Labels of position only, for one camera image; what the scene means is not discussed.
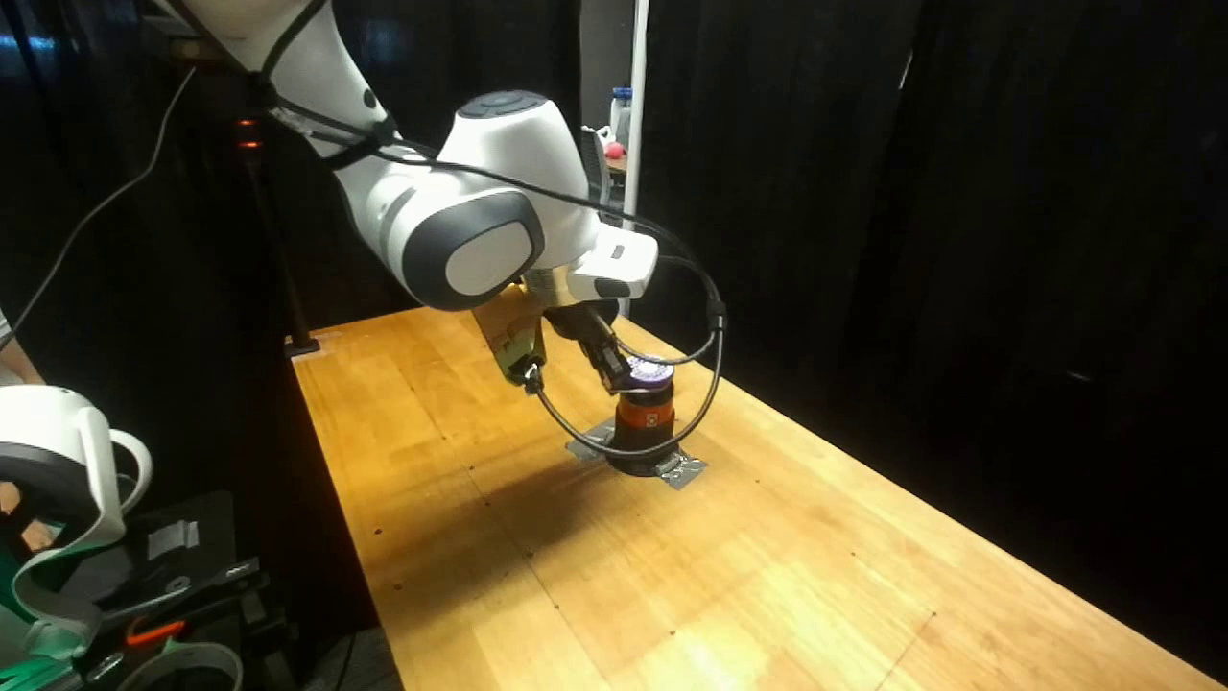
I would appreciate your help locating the black and red cup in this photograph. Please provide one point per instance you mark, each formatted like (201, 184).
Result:
(645, 424)

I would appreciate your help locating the grey metal base plate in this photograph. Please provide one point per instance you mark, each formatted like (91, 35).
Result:
(677, 470)

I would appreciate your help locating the white plastic bottle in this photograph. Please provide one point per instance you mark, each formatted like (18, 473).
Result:
(621, 117)

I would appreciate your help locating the black curtain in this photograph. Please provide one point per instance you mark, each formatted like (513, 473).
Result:
(998, 195)

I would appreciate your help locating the black equipment case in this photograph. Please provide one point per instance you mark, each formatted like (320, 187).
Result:
(195, 564)

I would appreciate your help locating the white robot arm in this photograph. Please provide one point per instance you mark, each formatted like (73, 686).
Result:
(384, 195)

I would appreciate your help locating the white rounded device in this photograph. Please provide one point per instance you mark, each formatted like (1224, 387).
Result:
(58, 448)

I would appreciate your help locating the white vertical pole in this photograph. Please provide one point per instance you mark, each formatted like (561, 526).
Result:
(635, 100)

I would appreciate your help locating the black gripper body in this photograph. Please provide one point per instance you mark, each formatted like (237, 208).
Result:
(513, 311)

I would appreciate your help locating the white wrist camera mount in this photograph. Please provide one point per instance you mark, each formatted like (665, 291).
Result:
(621, 262)

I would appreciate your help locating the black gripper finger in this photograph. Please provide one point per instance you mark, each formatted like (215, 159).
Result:
(526, 370)
(599, 349)

